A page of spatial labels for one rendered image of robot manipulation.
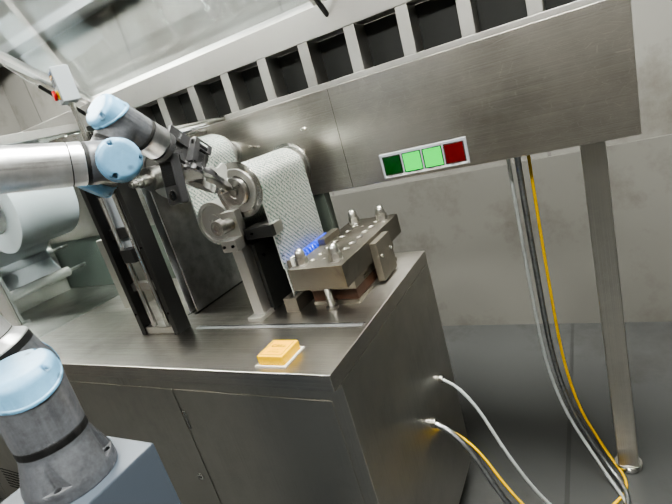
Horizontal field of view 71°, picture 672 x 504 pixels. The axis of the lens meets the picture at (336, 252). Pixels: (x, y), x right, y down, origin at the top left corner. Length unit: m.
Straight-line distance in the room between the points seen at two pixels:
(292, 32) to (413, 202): 1.43
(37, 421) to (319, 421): 0.53
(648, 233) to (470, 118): 1.48
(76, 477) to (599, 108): 1.29
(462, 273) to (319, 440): 1.79
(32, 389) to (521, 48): 1.20
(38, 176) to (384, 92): 0.87
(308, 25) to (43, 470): 1.20
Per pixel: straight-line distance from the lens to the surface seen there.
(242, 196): 1.22
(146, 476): 0.99
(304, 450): 1.17
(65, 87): 1.67
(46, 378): 0.91
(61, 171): 0.89
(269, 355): 1.04
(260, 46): 1.54
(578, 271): 2.66
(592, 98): 1.28
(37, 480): 0.96
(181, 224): 1.53
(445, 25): 1.39
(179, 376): 1.24
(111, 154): 0.88
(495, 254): 2.66
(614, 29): 1.27
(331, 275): 1.14
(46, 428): 0.92
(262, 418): 1.18
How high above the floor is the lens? 1.38
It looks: 16 degrees down
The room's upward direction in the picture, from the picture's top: 16 degrees counter-clockwise
